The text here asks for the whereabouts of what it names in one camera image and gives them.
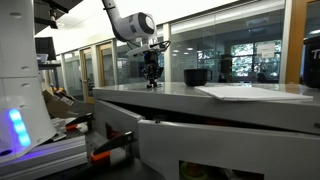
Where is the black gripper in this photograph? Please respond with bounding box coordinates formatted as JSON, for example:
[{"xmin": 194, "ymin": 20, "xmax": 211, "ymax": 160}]
[{"xmin": 142, "ymin": 49, "xmax": 165, "ymax": 90}]

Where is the black and white marker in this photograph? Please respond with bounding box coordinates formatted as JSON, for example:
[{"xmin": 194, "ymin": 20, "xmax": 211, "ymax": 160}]
[{"xmin": 146, "ymin": 83, "xmax": 163, "ymax": 90}]

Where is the wooden framed glass door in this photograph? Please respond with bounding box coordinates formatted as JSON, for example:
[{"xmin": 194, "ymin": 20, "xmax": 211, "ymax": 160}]
[
  {"xmin": 284, "ymin": 0, "xmax": 320, "ymax": 85},
  {"xmin": 96, "ymin": 41, "xmax": 117, "ymax": 88},
  {"xmin": 79, "ymin": 47, "xmax": 96, "ymax": 104}
]

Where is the black orange bar clamp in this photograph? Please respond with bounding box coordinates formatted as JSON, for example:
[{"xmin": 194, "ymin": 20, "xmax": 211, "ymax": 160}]
[
  {"xmin": 89, "ymin": 130, "xmax": 138, "ymax": 165},
  {"xmin": 63, "ymin": 112, "xmax": 95, "ymax": 134}
]

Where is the cardboard box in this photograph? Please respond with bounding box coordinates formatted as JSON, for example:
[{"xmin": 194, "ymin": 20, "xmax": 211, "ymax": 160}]
[{"xmin": 41, "ymin": 87, "xmax": 78, "ymax": 120}]

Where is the white lined notepad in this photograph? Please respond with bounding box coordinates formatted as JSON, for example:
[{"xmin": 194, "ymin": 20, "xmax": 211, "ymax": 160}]
[{"xmin": 193, "ymin": 85, "xmax": 315, "ymax": 102}]

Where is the black monitor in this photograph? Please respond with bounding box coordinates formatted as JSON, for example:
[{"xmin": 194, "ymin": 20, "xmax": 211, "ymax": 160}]
[{"xmin": 34, "ymin": 36, "xmax": 58, "ymax": 62}]

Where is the white paper sign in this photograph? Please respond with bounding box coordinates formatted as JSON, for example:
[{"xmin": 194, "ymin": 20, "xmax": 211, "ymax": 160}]
[{"xmin": 256, "ymin": 42, "xmax": 276, "ymax": 60}]

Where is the black trash bin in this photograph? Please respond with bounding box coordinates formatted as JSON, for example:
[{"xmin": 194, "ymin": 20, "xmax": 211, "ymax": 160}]
[{"xmin": 302, "ymin": 34, "xmax": 320, "ymax": 90}]

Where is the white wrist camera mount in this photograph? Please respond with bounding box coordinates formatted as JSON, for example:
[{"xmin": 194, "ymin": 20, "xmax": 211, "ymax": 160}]
[{"xmin": 125, "ymin": 43, "xmax": 153, "ymax": 58}]

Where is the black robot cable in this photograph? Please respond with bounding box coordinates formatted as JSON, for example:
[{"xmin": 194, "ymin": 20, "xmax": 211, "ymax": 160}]
[{"xmin": 126, "ymin": 39, "xmax": 172, "ymax": 56}]

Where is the black cup with handle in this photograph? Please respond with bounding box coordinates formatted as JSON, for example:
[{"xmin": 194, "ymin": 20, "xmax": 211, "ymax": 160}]
[{"xmin": 183, "ymin": 68, "xmax": 214, "ymax": 87}]

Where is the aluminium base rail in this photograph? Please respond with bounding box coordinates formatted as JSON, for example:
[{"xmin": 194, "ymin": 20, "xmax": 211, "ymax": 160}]
[{"xmin": 0, "ymin": 134, "xmax": 89, "ymax": 180}]

